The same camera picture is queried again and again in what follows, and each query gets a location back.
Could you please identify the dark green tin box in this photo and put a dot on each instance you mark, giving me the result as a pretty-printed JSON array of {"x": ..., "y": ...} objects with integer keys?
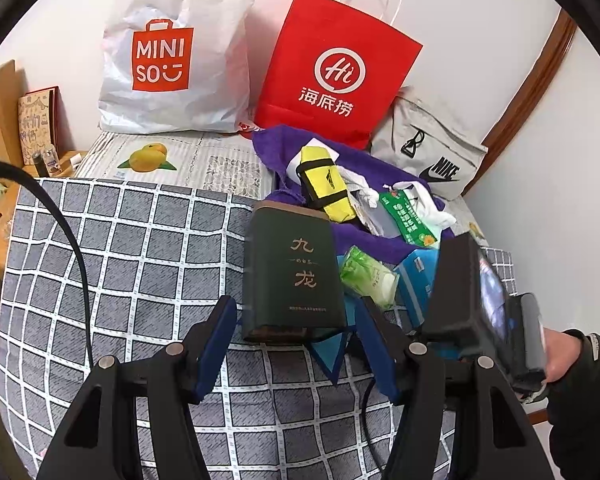
[{"x": 292, "y": 270}]

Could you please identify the white plastic shopping bag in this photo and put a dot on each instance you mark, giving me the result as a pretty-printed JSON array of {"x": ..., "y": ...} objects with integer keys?
[{"x": 180, "y": 40}]

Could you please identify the clear plastic wrapper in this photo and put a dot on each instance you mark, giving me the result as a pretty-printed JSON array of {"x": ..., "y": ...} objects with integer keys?
[{"x": 372, "y": 210}]

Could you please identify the purple towel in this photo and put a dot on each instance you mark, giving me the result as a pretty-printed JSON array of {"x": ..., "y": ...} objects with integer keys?
[{"x": 375, "y": 247}]

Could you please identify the brown cardboard board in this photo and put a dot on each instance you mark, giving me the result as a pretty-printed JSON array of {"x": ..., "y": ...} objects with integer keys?
[{"x": 0, "y": 115}]

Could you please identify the dark green packet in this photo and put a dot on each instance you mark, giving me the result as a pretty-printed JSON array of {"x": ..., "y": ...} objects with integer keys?
[{"x": 410, "y": 217}]

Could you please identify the red paper bag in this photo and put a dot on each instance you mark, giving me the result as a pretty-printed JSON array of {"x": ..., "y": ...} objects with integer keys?
[{"x": 330, "y": 75}]

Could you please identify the light green packet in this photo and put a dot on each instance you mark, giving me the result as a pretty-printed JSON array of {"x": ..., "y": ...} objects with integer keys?
[{"x": 367, "y": 275}]

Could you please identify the fruit print bedsheet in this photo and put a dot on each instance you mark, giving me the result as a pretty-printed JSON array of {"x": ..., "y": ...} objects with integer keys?
[{"x": 200, "y": 155}]

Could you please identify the illustrated book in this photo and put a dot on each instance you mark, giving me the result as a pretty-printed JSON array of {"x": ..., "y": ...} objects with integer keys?
[{"x": 37, "y": 125}]

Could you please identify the grey checked blanket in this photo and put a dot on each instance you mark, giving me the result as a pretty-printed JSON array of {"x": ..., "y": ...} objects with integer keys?
[{"x": 130, "y": 270}]

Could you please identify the red white packet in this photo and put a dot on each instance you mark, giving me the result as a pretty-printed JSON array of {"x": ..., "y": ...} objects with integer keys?
[{"x": 245, "y": 125}]

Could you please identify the person's right hand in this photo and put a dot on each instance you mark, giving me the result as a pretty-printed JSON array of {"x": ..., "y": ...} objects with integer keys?
[{"x": 557, "y": 360}]

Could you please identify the wooden door frame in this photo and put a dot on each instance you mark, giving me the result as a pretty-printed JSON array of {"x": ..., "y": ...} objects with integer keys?
[{"x": 530, "y": 85}]

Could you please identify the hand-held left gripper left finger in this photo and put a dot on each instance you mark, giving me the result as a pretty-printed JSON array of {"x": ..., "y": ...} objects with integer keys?
[{"x": 215, "y": 355}]

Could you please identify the white plastic wrapper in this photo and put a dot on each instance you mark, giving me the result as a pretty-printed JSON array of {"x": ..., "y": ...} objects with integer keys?
[{"x": 432, "y": 210}]

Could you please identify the person's right forearm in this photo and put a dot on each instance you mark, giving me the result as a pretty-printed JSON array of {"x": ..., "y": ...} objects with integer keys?
[{"x": 590, "y": 410}]

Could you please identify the blue tissue pack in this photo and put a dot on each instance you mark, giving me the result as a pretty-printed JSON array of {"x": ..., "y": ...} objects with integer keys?
[{"x": 415, "y": 285}]

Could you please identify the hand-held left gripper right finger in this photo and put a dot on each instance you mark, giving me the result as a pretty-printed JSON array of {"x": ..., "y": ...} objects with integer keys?
[{"x": 382, "y": 355}]

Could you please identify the small dark bottle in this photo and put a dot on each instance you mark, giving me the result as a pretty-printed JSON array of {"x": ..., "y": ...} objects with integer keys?
[{"x": 41, "y": 159}]

